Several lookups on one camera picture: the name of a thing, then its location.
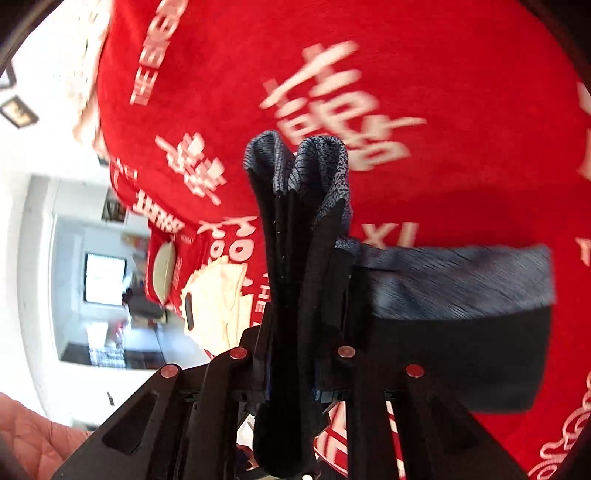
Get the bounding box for black pants with patterned cuff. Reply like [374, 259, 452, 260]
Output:
[245, 131, 554, 478]

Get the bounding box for pink sleeve left forearm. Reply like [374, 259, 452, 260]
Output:
[1, 393, 91, 479]

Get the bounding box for cream pillow with red print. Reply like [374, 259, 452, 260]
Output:
[149, 239, 256, 358]

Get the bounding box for red blanket with white print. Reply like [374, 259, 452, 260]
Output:
[96, 1, 590, 479]

